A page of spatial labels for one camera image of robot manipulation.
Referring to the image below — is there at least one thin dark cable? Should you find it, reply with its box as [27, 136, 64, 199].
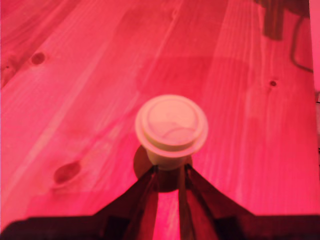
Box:
[289, 15, 314, 73]

